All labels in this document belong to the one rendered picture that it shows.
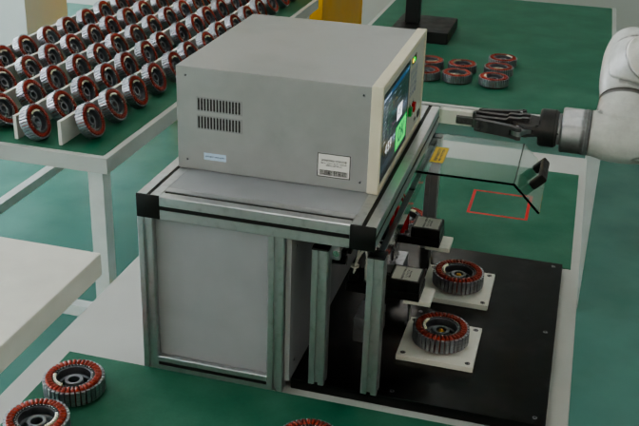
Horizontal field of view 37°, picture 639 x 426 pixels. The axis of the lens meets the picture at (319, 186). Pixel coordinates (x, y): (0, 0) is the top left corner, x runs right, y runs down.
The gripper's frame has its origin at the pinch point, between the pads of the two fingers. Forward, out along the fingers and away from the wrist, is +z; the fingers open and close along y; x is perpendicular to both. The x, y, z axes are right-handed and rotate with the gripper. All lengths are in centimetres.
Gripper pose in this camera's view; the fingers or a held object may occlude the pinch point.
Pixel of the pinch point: (456, 116)
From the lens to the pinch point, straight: 198.8
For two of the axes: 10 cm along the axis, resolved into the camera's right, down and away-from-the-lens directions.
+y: 2.8, -3.7, 8.9
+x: 0.3, -9.2, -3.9
